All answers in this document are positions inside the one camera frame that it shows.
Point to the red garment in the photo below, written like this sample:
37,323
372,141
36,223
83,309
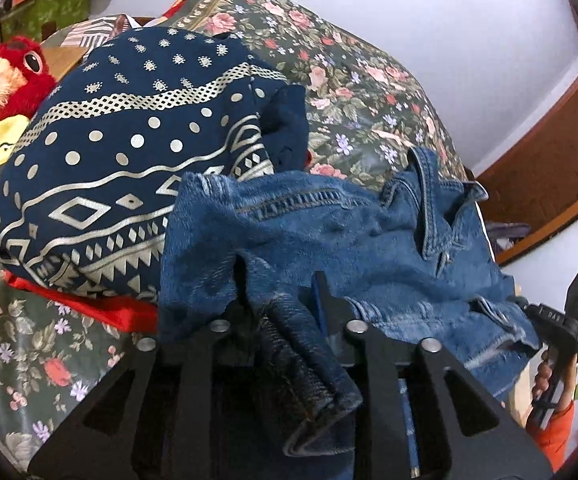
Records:
122,312

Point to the right hand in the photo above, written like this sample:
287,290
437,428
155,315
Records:
568,376

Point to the navy patterned folded garment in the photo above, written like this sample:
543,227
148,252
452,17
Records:
86,193

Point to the floral bedspread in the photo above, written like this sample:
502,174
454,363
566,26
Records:
365,110

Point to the red plush toy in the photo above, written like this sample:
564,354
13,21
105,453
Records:
25,79

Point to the wooden door frame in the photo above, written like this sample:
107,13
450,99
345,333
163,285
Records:
536,181

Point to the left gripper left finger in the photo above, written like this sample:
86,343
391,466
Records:
162,414

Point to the blue denim jacket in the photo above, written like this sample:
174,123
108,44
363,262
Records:
412,259

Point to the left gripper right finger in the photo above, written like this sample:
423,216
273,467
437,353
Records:
423,415

